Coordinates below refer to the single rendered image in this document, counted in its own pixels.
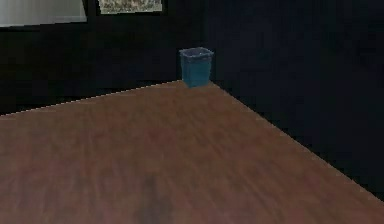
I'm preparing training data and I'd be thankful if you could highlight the blue waste bin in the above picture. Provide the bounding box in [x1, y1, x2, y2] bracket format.
[178, 46, 215, 89]

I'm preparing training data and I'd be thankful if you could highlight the black framed wall picture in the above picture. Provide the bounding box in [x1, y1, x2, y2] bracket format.
[96, 0, 168, 16]

